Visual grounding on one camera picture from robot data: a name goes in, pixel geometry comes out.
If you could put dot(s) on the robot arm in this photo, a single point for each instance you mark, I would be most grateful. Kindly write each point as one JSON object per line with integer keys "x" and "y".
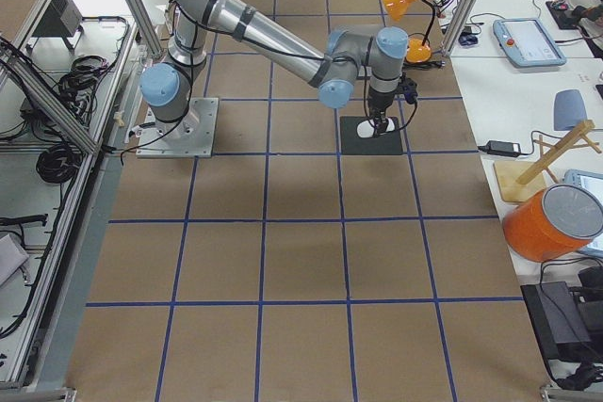
{"x": 333, "y": 73}

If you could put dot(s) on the black power adapter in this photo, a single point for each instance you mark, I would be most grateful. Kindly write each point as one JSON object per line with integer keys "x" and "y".
{"x": 502, "y": 148}

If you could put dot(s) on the white computer mouse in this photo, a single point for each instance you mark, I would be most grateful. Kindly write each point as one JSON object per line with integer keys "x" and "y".
{"x": 372, "y": 128}

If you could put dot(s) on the black mousepad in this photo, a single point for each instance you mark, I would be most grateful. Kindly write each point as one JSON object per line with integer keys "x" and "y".
{"x": 356, "y": 138}

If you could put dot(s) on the wooden stand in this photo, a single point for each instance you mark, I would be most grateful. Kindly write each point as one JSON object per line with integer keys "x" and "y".
{"x": 518, "y": 181}

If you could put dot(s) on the black monitor box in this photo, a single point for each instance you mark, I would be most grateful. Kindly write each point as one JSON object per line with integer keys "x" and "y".
{"x": 559, "y": 329}

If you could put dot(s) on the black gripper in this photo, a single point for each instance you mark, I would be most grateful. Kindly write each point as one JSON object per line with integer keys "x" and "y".
{"x": 380, "y": 102}

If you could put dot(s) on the teach pendant tablet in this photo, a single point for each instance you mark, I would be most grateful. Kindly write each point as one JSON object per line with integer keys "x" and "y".
{"x": 527, "y": 44}

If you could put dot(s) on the orange cylindrical container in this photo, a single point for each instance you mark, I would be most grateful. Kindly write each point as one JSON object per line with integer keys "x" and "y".
{"x": 553, "y": 222}

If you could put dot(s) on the grey mouse pad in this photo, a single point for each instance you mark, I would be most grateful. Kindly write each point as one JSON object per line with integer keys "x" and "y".
{"x": 568, "y": 110}

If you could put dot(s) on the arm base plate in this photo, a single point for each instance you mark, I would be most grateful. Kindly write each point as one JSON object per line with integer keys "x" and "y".
{"x": 194, "y": 136}

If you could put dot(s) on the aluminium frame post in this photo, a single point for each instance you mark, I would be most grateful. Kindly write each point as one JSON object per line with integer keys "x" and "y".
{"x": 464, "y": 2}

